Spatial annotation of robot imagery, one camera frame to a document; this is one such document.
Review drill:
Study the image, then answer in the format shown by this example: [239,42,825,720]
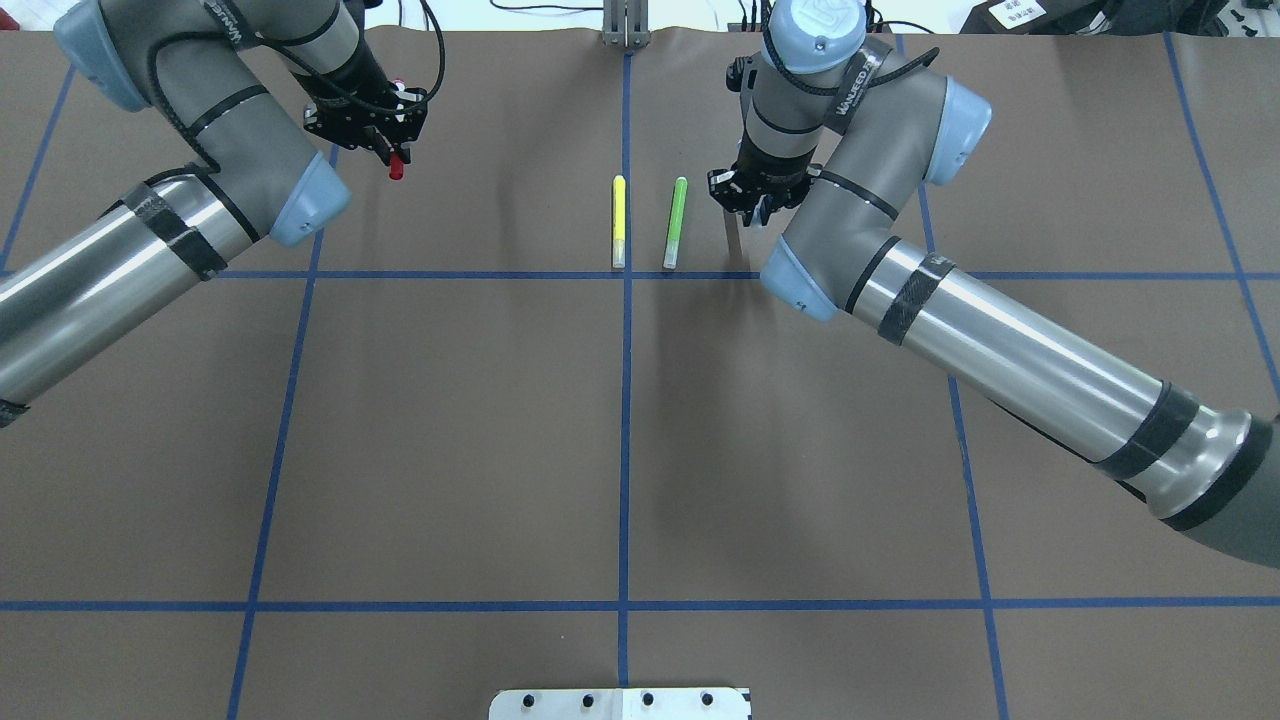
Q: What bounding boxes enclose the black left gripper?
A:
[303,86,428,168]

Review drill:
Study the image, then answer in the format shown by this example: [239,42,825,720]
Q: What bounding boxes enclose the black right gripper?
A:
[707,160,813,227]

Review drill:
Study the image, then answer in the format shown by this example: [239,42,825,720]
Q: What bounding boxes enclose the red white whiteboard marker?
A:
[388,78,404,181]

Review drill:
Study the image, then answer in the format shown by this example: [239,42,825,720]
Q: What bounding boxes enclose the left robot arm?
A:
[1,1,445,427]

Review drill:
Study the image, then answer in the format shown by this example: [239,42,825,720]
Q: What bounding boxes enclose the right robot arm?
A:
[707,1,1279,568]

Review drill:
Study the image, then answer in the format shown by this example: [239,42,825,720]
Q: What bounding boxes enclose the green highlighter pen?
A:
[660,176,689,272]

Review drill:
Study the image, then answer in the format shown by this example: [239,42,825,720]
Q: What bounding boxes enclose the yellow highlighter pen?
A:
[611,174,627,270]

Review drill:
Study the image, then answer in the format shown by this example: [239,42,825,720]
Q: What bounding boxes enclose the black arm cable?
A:
[291,0,447,117]

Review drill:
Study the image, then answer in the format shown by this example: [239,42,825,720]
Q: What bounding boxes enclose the aluminium frame post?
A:
[600,0,652,50]

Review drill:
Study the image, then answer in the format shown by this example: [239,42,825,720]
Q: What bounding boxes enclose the white camera stand pillar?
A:
[488,687,753,719]

